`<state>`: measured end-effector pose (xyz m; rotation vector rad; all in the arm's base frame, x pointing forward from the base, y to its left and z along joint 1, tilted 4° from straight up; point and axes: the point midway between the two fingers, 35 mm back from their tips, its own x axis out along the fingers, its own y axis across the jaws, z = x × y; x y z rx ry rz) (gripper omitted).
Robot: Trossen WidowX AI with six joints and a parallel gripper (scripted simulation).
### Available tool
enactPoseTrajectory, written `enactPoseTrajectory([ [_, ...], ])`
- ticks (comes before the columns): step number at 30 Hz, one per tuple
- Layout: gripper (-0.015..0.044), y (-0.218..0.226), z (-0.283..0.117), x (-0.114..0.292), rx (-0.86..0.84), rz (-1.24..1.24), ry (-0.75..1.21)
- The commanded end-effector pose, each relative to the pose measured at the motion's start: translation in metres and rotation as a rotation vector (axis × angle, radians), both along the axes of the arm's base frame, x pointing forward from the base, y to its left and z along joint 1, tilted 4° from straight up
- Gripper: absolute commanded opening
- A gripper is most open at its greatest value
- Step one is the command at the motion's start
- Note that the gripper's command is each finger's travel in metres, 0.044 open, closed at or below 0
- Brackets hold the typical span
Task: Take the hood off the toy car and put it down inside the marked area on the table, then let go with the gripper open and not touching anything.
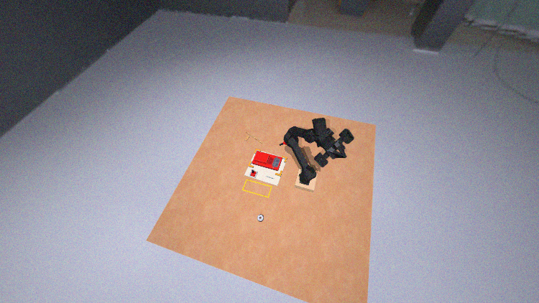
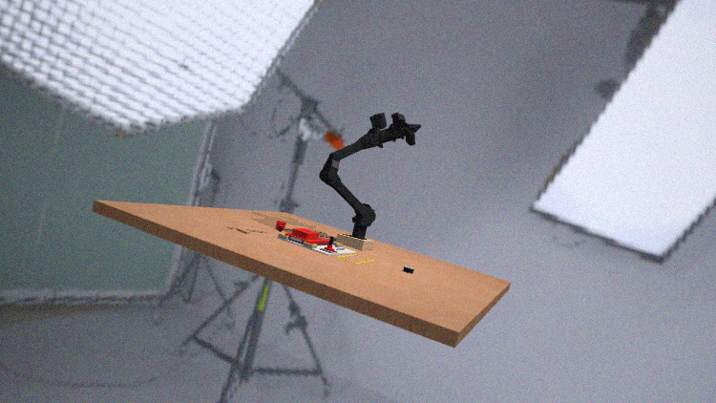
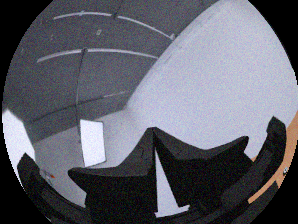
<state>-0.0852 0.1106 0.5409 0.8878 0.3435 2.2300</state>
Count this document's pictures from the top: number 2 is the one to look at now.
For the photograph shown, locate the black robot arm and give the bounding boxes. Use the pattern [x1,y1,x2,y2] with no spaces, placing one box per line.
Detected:
[319,112,406,240]

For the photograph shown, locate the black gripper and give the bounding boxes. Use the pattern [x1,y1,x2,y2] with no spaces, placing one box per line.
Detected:
[388,121,421,146]

